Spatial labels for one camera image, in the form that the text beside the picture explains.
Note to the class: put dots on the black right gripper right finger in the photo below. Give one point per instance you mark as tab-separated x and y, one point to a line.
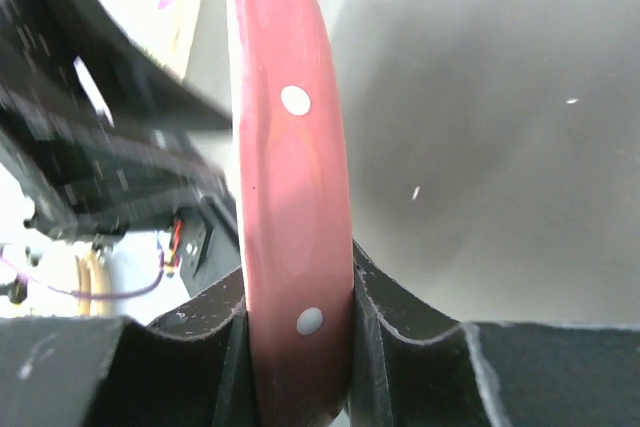
415	366

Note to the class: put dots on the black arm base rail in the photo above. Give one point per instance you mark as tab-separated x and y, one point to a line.
97	135

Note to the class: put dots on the pink polka dot plate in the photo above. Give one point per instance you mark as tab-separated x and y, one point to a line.
294	218

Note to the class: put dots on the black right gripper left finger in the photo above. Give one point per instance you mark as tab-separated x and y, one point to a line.
189	367

